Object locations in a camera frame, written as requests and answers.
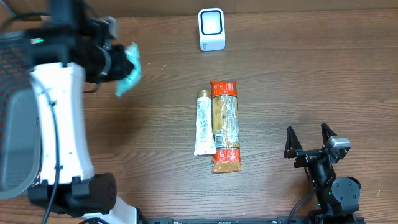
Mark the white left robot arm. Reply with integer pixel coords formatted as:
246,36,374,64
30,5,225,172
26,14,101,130
1,1,139,223

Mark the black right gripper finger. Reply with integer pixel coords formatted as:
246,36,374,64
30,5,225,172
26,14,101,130
321,123,337,146
284,126,303,158

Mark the teal tissue pack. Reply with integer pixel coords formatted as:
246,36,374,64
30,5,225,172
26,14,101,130
115,42,142,98

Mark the grey plastic shopping basket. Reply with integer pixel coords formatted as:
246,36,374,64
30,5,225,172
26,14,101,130
1,32,41,200

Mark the orange spaghetti pasta package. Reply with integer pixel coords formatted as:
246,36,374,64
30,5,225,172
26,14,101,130
210,80,241,174

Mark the white tube with gold cap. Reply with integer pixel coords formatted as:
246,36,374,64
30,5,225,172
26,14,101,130
194,90,216,156

